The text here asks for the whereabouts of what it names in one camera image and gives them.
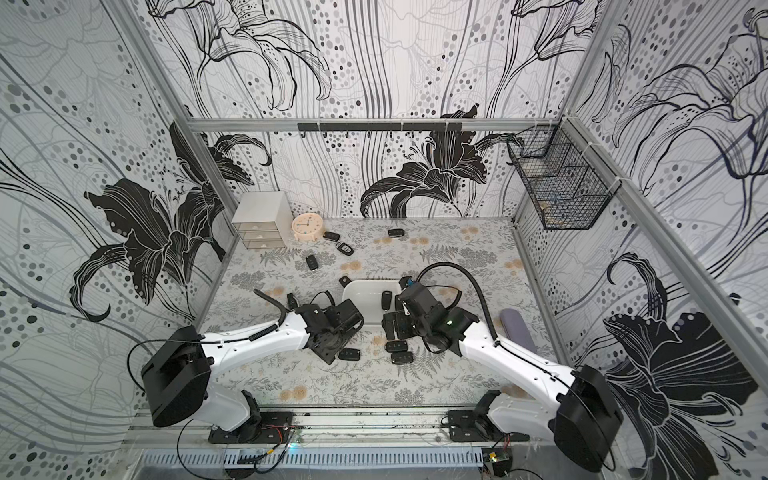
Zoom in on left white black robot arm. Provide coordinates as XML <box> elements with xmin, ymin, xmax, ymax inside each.
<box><xmin>134</xmin><ymin>289</ymin><xmax>364</xmax><ymax>441</ymax></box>

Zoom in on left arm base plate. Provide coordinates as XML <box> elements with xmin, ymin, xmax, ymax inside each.
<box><xmin>208</xmin><ymin>411</ymin><xmax>294</xmax><ymax>445</ymax></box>

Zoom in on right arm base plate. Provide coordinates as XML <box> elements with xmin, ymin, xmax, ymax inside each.
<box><xmin>442</xmin><ymin>409</ymin><xmax>530</xmax><ymax>443</ymax></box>

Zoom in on black wire wall basket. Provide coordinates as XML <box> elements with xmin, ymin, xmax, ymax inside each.
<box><xmin>506</xmin><ymin>118</ymin><xmax>615</xmax><ymax>231</ymax></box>

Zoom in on white slotted cable duct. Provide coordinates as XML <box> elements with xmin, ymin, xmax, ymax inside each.
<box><xmin>223</xmin><ymin>448</ymin><xmax>485</xmax><ymax>470</ymax></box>

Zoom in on black key silver trim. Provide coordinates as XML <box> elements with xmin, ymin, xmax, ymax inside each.
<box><xmin>336</xmin><ymin>242</ymin><xmax>355</xmax><ymax>256</ymax></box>

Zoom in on grey oval pad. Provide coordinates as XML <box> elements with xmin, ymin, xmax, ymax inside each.
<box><xmin>500</xmin><ymin>308</ymin><xmax>538</xmax><ymax>354</ymax></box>

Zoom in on white mini drawer cabinet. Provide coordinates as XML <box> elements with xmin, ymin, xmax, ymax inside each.
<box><xmin>232</xmin><ymin>191</ymin><xmax>294</xmax><ymax>250</ymax></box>

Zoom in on peach round alarm clock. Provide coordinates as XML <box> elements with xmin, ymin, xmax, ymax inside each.
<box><xmin>291</xmin><ymin>213</ymin><xmax>325</xmax><ymax>242</ymax></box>

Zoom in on black car key front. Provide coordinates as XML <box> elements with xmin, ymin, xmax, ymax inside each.
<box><xmin>337</xmin><ymin>348</ymin><xmax>361</xmax><ymax>362</ymax></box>

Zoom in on white rectangular storage box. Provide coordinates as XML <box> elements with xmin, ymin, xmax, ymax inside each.
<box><xmin>342</xmin><ymin>280</ymin><xmax>402</xmax><ymax>329</ymax></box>

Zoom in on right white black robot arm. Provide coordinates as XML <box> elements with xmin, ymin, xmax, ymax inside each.
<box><xmin>398</xmin><ymin>263</ymin><xmax>624</xmax><ymax>473</ymax></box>

